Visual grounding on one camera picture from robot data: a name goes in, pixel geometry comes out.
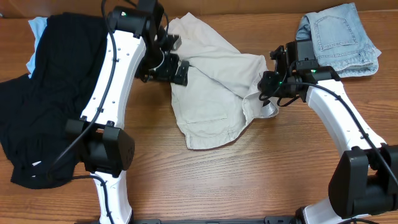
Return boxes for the beige shorts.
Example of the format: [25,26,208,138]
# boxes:
[169,13,279,150]

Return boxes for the black garment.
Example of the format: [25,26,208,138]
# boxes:
[1,13,108,189]

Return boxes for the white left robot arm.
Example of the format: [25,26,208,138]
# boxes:
[66,0,190,223]

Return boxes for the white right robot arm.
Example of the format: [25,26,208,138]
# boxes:
[258,40,397,224]

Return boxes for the folded light blue jeans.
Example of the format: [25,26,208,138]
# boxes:
[295,2,381,78]

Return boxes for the light blue garment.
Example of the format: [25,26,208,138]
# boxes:
[26,17,47,78]

